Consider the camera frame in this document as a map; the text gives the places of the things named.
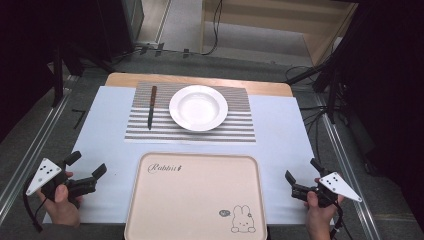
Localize white round plate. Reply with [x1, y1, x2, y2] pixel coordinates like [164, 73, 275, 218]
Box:
[168, 84, 229, 132]

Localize dark cabinet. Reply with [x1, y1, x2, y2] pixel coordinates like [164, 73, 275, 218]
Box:
[63, 0, 145, 63]

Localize person's right hand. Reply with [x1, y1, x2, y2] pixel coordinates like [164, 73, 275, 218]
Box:
[303, 177, 345, 234]

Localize black floor cables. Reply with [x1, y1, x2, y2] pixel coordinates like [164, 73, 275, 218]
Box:
[298, 105, 332, 159]

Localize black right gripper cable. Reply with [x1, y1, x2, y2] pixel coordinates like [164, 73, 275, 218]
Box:
[329, 201, 355, 240]

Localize light wooden shelf unit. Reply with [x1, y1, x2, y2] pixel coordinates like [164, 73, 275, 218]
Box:
[199, 0, 360, 67]

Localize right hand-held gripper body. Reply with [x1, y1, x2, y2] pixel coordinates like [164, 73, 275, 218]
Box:
[290, 171, 363, 209]

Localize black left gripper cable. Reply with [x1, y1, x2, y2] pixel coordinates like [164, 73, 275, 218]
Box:
[22, 184, 48, 234]

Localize black hanging cable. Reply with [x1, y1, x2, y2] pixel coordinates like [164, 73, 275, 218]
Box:
[201, 0, 224, 57]

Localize metal floor rail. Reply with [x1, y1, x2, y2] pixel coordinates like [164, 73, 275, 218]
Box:
[0, 87, 74, 216]
[314, 93, 382, 240]

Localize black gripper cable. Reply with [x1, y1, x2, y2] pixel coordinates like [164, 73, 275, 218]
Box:
[22, 184, 48, 234]
[329, 201, 355, 240]

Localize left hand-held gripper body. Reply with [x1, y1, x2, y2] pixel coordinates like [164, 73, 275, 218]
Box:
[25, 158, 98, 203]

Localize black tripod stand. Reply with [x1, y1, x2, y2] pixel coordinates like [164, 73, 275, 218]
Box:
[285, 59, 344, 125]

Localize knife with brown handle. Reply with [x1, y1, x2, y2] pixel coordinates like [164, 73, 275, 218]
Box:
[147, 85, 158, 131]

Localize grey striped placemat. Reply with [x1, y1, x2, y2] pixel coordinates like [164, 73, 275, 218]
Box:
[124, 80, 257, 145]

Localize pale blue table sheet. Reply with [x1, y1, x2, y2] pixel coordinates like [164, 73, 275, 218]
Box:
[43, 85, 335, 226]

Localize person's left hand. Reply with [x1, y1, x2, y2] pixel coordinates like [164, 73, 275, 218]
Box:
[35, 171, 83, 228]

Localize beige tray with rabbit print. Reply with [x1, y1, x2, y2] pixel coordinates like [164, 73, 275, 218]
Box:
[123, 151, 269, 240]

